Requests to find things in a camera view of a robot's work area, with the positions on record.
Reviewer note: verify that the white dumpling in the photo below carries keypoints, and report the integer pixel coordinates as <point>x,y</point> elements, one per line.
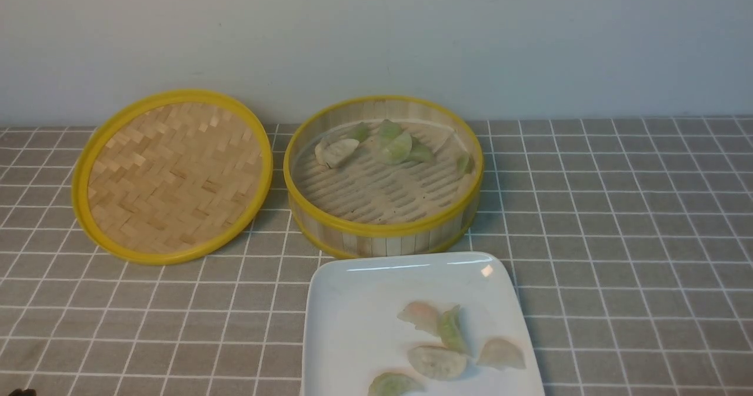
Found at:
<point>331,154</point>

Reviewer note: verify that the pinkish dumpling on plate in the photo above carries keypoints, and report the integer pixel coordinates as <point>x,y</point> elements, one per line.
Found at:
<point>422,315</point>

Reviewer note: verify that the white square plate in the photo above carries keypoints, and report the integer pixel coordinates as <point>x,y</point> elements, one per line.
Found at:
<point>352,333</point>

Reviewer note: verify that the green dumpling on plate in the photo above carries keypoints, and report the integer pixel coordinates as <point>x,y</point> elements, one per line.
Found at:
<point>450,331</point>

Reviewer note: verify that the pale dumpling plate centre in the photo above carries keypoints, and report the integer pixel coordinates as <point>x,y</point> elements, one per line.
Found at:
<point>437,363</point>

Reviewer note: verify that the green dumpling plate bottom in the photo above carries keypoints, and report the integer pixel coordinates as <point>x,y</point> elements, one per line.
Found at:
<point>393,383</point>

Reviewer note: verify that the beige dumpling plate right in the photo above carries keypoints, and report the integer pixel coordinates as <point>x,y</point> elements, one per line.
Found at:
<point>499,353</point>

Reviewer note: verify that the yellow-rimmed bamboo steamer basket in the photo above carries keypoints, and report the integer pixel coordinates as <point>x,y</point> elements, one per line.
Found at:
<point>365,208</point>

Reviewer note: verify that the large pale green dumpling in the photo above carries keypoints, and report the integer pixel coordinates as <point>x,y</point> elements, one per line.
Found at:
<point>392,143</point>

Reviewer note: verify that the green dumpling steamer left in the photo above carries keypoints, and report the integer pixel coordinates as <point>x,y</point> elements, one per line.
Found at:
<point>359,132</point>

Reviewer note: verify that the small green dumpling steamer right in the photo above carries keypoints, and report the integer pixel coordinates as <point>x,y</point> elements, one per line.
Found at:
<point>464,163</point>

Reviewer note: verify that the yellow-rimmed bamboo steamer lid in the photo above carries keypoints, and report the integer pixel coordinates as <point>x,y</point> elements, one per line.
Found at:
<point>172,177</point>

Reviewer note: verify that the grey checkered tablecloth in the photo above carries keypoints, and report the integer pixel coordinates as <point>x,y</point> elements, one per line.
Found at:
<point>628,241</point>

